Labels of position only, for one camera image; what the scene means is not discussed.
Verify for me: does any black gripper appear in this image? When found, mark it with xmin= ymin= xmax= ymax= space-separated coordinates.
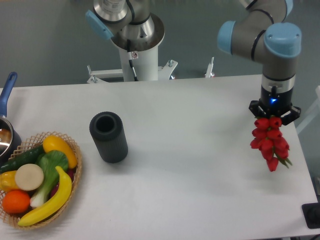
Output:
xmin=248 ymin=87 xmax=301 ymax=125

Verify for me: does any red tulip bouquet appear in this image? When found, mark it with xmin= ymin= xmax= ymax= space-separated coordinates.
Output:
xmin=250 ymin=116 xmax=292 ymax=172

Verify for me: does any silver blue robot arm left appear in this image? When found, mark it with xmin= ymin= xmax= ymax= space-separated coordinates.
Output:
xmin=85 ymin=0 xmax=302 ymax=125

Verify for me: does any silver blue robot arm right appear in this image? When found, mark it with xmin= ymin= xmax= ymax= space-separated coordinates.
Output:
xmin=217 ymin=0 xmax=302 ymax=125

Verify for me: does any black device at edge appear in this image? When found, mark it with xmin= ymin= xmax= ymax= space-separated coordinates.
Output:
xmin=301 ymin=202 xmax=320 ymax=229

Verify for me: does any dark grey ribbed vase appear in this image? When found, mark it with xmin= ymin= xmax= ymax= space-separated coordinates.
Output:
xmin=89 ymin=111 xmax=128 ymax=164

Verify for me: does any red fruit in basket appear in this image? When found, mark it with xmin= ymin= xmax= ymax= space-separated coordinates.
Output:
xmin=49 ymin=168 xmax=74 ymax=198

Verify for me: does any yellow squash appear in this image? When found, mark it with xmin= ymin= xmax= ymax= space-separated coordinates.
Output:
xmin=42 ymin=135 xmax=78 ymax=169

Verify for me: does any green bok choy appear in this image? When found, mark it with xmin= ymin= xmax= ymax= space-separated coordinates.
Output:
xmin=30 ymin=150 xmax=69 ymax=209

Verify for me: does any yellow banana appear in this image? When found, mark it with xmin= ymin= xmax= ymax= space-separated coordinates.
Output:
xmin=17 ymin=166 xmax=72 ymax=227

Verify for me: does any green cucumber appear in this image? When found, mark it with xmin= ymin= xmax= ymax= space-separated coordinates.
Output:
xmin=0 ymin=145 xmax=45 ymax=174

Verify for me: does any beige round radish slice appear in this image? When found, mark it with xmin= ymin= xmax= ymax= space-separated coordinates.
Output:
xmin=14 ymin=163 xmax=44 ymax=191

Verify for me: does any orange fruit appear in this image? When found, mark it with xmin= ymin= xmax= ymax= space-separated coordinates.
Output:
xmin=2 ymin=190 xmax=30 ymax=214

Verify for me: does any yellow bell pepper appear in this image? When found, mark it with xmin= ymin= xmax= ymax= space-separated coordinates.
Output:
xmin=0 ymin=170 xmax=20 ymax=192

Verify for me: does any woven wicker basket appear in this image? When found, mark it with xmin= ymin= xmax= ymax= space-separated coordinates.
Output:
xmin=0 ymin=131 xmax=82 ymax=230

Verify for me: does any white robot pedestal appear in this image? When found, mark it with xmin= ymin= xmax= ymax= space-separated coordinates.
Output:
xmin=87 ymin=13 xmax=178 ymax=83

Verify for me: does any black cable on pedestal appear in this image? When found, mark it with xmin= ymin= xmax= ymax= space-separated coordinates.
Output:
xmin=125 ymin=39 xmax=139 ymax=82

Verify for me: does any blue handled saucepan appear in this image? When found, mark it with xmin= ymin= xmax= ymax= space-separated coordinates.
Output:
xmin=0 ymin=72 xmax=22 ymax=166

